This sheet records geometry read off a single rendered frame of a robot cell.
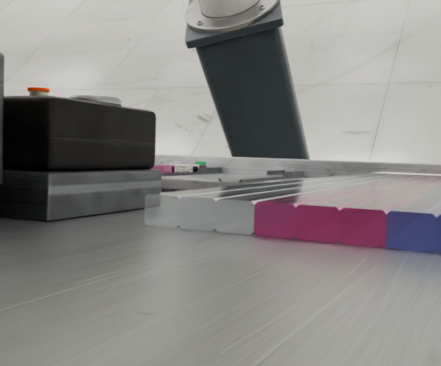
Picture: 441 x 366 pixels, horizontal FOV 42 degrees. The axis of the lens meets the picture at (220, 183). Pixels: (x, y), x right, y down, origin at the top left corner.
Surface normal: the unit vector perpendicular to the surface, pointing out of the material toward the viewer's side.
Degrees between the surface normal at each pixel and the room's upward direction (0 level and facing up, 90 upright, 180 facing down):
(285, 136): 90
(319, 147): 0
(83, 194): 90
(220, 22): 0
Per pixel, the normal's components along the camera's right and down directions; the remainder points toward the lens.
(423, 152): -0.26, -0.71
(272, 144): 0.00, 0.68
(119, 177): 0.91, 0.05
